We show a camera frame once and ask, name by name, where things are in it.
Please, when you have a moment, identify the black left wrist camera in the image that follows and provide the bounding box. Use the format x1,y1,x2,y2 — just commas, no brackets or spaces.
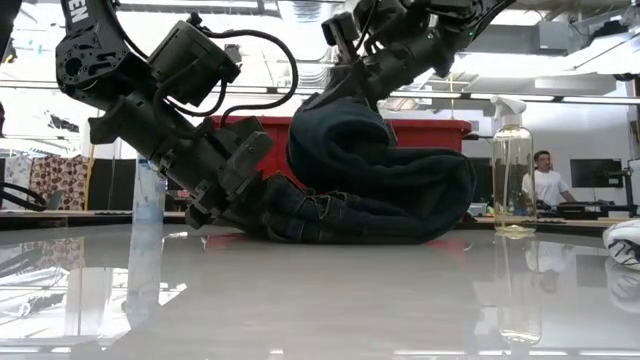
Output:
147,19,242,109

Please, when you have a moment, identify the red plastic laundry basket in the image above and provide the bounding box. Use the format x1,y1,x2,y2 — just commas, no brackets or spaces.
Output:
212,114,473,187

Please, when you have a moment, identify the blue spray bottle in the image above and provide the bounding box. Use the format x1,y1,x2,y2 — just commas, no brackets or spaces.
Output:
131,152,168,225

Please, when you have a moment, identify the white patterned fabric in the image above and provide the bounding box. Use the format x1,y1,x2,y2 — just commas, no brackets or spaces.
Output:
3,155,34,196

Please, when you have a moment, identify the brown floral fabric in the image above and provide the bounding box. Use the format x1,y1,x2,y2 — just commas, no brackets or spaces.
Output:
27,155,92,212

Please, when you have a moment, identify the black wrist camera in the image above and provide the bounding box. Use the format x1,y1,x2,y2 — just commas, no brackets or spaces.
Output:
320,10,362,65
147,19,242,109

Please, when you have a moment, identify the ribbed silver ventilation duct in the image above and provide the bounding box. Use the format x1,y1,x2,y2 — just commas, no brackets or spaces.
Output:
279,0,335,90

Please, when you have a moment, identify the long ceiling light bar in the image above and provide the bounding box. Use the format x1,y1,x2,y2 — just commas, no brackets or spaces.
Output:
0,81,640,105

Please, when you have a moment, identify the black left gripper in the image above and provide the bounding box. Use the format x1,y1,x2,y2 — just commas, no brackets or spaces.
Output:
88,99,275,232

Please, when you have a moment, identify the white leaf-print cloth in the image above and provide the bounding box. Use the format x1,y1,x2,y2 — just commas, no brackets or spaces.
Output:
602,219,640,273

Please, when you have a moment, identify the black wall monitor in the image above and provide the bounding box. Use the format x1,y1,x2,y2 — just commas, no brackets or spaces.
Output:
570,158,624,190

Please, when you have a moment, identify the dark green garment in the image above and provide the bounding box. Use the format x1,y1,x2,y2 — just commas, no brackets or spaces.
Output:
239,67,478,246

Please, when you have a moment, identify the black cable loop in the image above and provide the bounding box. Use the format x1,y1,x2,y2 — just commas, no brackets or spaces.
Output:
0,180,53,213

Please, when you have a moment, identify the black monitor stand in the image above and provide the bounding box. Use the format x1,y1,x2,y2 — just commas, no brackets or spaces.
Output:
555,167,640,220

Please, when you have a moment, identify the person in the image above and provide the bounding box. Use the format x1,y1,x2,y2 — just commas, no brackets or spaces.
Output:
520,149,577,209

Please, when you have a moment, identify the clear spray bottle white trigger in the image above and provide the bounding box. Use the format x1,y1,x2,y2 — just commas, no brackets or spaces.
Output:
489,95,538,237

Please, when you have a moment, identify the black partition panel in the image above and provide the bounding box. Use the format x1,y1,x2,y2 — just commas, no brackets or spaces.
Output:
88,158,137,212

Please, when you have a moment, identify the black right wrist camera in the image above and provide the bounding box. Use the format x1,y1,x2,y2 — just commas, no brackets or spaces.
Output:
320,10,362,65

